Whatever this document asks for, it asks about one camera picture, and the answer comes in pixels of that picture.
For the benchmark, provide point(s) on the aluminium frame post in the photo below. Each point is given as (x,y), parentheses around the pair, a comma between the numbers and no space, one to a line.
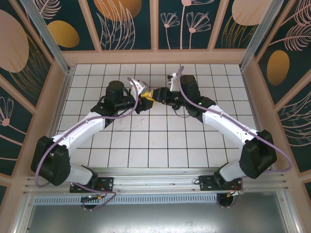
(48,36)
(260,34)

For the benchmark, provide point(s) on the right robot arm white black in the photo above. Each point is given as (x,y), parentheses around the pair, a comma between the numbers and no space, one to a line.
(228,123)

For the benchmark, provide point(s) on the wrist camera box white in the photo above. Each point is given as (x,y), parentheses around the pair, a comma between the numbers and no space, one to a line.
(139,85)
(174,85)

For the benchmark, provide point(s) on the grey metal sheet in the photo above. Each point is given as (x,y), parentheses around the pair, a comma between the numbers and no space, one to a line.
(155,218)

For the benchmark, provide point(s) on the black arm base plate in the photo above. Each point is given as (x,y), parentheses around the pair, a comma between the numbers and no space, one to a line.
(107,184)
(209,183)

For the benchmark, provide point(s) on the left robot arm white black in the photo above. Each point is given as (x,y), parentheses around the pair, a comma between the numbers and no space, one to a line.
(82,131)

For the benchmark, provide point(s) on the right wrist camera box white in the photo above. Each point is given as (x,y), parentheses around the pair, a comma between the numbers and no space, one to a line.
(174,85)

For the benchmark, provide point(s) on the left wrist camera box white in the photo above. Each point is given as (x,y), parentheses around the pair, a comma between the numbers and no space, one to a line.
(139,85)

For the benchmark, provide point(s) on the small wiring connector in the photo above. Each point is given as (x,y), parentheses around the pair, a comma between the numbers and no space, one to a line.
(93,198)
(234,193)

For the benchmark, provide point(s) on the aluminium mounting rail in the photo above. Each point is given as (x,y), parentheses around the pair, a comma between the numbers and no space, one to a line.
(155,179)

